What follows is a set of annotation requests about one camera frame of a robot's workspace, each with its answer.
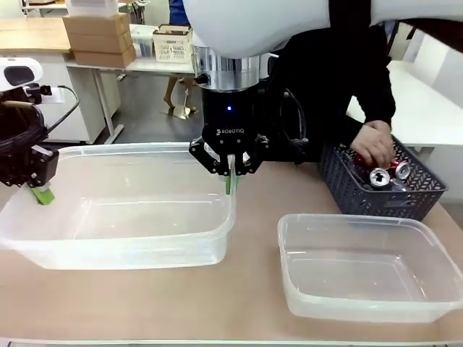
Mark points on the white lattice storage basket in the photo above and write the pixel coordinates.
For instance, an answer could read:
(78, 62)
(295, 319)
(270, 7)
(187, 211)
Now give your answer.
(171, 45)

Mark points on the brown cardboard box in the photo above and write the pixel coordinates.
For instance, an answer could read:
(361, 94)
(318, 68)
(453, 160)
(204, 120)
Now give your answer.
(103, 58)
(96, 25)
(99, 41)

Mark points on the person's left hand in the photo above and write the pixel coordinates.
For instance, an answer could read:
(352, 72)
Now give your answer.
(374, 142)

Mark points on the red can with silver top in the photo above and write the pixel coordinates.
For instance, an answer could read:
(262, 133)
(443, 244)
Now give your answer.
(401, 171)

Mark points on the clear lidded storage box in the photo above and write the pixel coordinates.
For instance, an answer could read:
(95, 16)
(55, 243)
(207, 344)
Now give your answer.
(143, 43)

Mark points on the person's black-clothed torso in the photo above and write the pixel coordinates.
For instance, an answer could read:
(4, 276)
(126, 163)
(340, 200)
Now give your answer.
(318, 90)

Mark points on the small clear plastic container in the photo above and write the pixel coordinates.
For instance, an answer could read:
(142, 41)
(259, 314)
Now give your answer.
(361, 278)

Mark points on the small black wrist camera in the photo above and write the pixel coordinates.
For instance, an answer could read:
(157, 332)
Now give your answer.
(36, 91)

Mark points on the white desk with legs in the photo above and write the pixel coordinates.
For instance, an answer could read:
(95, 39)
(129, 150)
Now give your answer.
(144, 67)

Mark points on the white drawer cabinet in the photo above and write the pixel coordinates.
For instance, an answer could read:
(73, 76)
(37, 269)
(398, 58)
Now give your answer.
(77, 105)

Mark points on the wooden topped desk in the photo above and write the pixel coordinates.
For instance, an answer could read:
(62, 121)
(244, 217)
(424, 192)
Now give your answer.
(32, 34)

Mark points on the dark grey woven plastic basket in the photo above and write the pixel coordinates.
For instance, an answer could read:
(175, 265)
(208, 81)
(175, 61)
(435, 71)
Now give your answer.
(361, 202)

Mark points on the person's black-sleeved left forearm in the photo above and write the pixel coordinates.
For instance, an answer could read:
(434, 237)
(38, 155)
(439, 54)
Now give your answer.
(378, 97)

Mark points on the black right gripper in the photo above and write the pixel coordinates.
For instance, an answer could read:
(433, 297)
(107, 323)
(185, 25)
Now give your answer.
(229, 119)

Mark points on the crushed silver-topped drink can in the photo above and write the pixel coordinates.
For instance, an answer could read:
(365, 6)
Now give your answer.
(379, 178)

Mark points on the large clear plastic container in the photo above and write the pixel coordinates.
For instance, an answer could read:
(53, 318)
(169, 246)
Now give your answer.
(108, 235)

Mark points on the white side table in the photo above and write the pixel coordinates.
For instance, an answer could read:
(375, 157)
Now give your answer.
(423, 94)

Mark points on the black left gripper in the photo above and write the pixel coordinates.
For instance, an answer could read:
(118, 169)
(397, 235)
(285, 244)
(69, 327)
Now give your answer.
(21, 164)

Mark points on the background person in blue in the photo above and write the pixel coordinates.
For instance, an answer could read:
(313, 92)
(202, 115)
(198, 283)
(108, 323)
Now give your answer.
(179, 14)

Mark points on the white box on cardboard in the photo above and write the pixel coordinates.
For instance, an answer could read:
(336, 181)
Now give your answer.
(92, 7)

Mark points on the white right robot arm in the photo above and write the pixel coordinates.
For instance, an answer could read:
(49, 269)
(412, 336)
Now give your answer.
(253, 25)

